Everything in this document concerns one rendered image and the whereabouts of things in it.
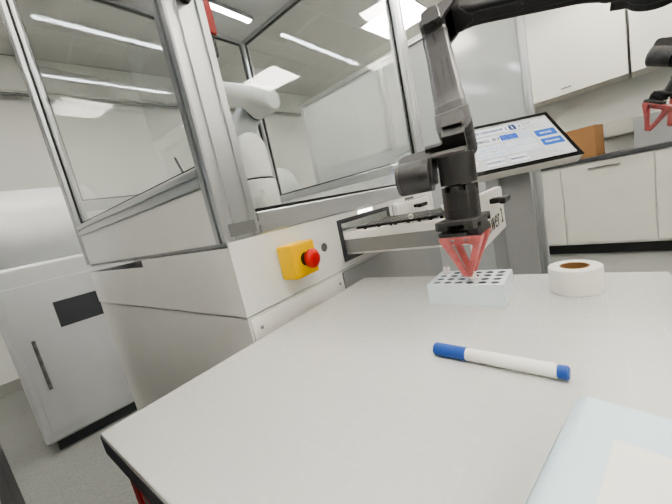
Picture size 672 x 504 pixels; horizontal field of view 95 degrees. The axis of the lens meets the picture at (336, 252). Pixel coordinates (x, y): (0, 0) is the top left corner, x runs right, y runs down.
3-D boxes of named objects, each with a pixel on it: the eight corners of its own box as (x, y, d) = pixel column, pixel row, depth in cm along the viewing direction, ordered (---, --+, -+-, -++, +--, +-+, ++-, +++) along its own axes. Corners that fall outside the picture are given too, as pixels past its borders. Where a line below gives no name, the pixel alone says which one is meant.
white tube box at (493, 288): (514, 289, 55) (512, 268, 54) (506, 307, 48) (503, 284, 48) (445, 288, 62) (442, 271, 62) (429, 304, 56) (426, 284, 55)
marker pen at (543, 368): (571, 376, 30) (570, 361, 30) (569, 385, 29) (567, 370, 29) (438, 350, 40) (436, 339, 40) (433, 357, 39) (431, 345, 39)
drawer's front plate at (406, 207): (432, 221, 127) (428, 195, 126) (402, 236, 105) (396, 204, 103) (428, 222, 128) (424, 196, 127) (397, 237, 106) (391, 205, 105)
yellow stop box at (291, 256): (322, 269, 67) (315, 237, 66) (299, 280, 62) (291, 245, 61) (305, 270, 70) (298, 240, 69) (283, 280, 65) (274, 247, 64)
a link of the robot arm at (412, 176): (463, 105, 51) (471, 144, 57) (395, 126, 57) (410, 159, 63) (463, 158, 45) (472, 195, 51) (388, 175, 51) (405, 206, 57)
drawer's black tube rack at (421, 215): (461, 228, 85) (458, 205, 84) (440, 242, 71) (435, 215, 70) (390, 236, 99) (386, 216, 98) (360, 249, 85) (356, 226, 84)
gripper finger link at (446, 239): (443, 280, 53) (435, 226, 51) (455, 268, 58) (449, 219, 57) (486, 280, 48) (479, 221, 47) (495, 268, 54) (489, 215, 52)
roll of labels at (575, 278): (570, 300, 46) (568, 274, 45) (540, 287, 53) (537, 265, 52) (618, 291, 46) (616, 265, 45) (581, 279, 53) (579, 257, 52)
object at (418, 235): (496, 223, 83) (493, 200, 82) (472, 245, 63) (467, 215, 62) (370, 237, 108) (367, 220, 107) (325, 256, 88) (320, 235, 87)
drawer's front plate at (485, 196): (506, 226, 83) (501, 185, 81) (480, 253, 61) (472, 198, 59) (499, 227, 84) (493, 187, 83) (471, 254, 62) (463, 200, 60)
